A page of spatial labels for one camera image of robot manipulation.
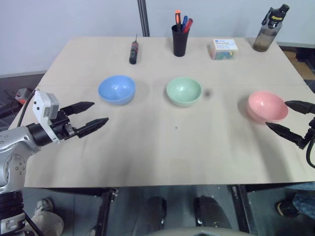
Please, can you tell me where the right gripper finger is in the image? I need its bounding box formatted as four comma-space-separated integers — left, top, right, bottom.
285, 99, 315, 115
265, 121, 306, 149

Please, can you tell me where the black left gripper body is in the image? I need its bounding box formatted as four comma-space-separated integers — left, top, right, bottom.
50, 110, 80, 142

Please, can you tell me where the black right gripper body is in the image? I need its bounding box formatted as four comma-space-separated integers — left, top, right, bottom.
304, 116, 315, 148

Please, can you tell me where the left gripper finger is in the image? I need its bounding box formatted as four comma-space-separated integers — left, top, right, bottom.
60, 101, 95, 117
74, 117, 110, 139

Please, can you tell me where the pink bowl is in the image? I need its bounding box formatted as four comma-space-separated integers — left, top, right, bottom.
248, 90, 289, 124

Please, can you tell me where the blue bowl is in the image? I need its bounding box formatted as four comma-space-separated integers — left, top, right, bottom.
98, 75, 136, 106

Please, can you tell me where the blue jeans leg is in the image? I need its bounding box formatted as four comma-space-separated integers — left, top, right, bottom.
292, 191, 315, 220

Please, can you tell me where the black screwdriver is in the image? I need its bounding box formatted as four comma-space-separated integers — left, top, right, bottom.
129, 33, 140, 65

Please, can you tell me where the smoky grey water bottle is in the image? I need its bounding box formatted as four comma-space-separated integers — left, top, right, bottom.
253, 3, 290, 53

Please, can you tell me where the grey sneaker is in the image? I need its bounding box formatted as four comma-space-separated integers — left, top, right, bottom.
34, 198, 54, 217

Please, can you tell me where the small white box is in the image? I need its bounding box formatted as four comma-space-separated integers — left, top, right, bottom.
206, 38, 239, 61

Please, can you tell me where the green bowl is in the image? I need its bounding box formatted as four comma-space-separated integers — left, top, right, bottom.
166, 77, 202, 108

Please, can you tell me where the khaki trouser leg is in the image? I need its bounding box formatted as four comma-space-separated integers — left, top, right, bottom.
24, 211, 65, 236

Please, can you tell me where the dark rounded shape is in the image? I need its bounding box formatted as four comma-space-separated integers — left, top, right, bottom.
194, 195, 228, 230

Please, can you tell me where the grey metal pole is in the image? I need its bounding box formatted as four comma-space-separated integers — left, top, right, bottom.
137, 0, 151, 37

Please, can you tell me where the black pen cup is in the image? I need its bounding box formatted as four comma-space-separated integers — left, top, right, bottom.
171, 24, 190, 58

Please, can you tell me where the grey robot torso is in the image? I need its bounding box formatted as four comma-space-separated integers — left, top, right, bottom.
147, 227, 237, 236

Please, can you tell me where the red pen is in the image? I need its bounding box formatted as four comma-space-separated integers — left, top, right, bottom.
184, 18, 194, 33

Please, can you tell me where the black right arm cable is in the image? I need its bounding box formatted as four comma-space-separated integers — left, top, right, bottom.
305, 138, 315, 169

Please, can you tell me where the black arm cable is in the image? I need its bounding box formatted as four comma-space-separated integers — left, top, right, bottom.
16, 88, 39, 130
305, 138, 315, 169

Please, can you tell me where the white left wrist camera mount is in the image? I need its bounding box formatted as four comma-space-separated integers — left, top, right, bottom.
31, 90, 61, 145

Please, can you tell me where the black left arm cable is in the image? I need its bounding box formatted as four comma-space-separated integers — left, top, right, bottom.
16, 88, 39, 130

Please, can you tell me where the black table leg frame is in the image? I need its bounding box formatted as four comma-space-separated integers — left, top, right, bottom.
230, 184, 258, 236
94, 187, 119, 236

